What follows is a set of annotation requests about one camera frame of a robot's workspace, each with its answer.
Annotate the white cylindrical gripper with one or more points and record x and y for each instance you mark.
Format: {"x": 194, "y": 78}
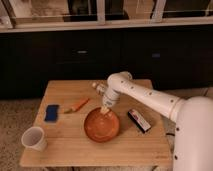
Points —
{"x": 110, "y": 98}

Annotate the orange ceramic bowl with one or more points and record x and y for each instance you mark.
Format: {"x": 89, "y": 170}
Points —
{"x": 101, "y": 127}

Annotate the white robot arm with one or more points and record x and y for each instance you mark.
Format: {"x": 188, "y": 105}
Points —
{"x": 193, "y": 145}

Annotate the orange carrot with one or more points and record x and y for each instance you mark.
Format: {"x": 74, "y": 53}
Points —
{"x": 76, "y": 106}

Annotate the wooden table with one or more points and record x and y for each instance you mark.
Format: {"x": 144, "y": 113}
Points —
{"x": 69, "y": 146}

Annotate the blue sponge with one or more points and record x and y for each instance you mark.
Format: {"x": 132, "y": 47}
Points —
{"x": 51, "y": 113}

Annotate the white paper cup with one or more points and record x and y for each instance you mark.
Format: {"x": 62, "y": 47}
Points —
{"x": 34, "y": 138}

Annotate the dark cabinet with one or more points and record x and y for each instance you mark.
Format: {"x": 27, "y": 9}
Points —
{"x": 171, "y": 57}

